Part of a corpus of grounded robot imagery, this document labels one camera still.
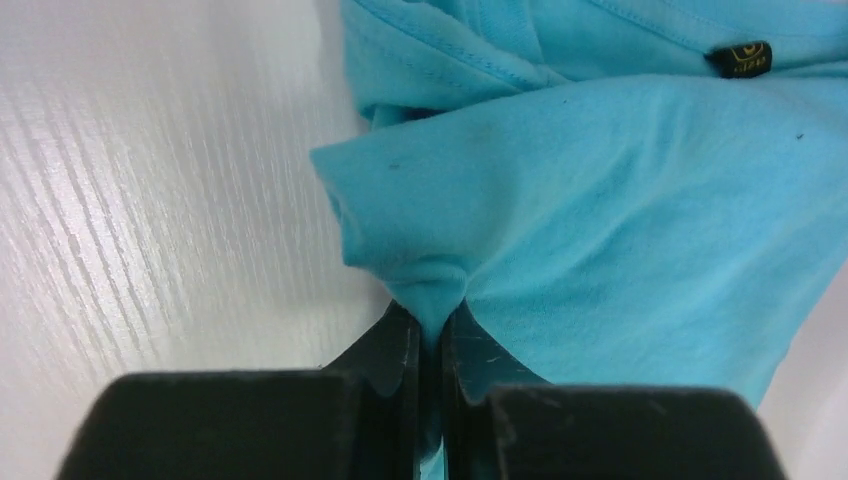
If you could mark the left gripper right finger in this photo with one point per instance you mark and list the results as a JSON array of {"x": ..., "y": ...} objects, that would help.
[{"x": 502, "y": 421}]

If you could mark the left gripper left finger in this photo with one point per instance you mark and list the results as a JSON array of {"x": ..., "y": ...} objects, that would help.
[{"x": 356, "y": 418}]

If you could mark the cyan t shirt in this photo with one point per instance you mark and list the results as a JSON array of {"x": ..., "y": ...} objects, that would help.
[{"x": 612, "y": 210}]

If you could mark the black size label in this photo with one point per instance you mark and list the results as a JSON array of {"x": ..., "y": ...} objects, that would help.
[{"x": 742, "y": 61}]

